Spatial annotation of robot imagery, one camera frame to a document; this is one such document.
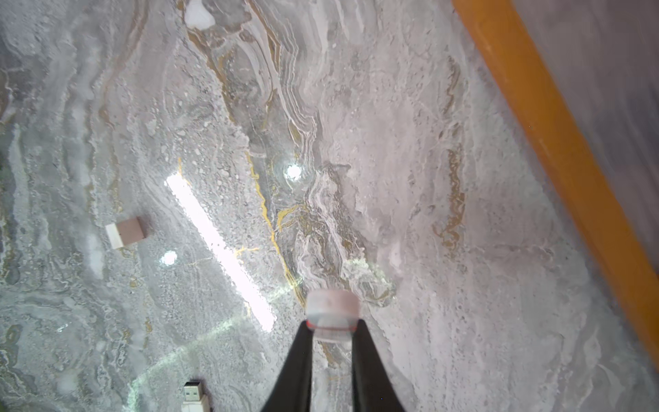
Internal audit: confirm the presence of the white usb cap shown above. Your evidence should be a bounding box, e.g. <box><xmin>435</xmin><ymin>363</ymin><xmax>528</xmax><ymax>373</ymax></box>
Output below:
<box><xmin>105</xmin><ymin>216</ymin><xmax>147</xmax><ymax>250</ymax></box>

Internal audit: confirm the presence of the wooden shelf rack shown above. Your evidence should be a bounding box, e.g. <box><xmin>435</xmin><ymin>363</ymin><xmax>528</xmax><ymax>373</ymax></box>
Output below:
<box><xmin>453</xmin><ymin>1</ymin><xmax>658</xmax><ymax>363</ymax></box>

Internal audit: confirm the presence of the white red usb drive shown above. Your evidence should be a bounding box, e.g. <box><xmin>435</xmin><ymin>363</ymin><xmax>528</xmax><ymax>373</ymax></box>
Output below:
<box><xmin>305</xmin><ymin>289</ymin><xmax>360</xmax><ymax>343</ymax></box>

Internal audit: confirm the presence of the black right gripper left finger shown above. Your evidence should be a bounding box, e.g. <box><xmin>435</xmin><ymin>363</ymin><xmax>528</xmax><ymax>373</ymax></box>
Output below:
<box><xmin>262</xmin><ymin>321</ymin><xmax>313</xmax><ymax>412</ymax></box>

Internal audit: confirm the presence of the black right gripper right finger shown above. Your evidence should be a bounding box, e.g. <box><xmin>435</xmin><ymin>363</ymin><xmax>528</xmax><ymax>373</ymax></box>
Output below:
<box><xmin>352</xmin><ymin>319</ymin><xmax>404</xmax><ymax>412</ymax></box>

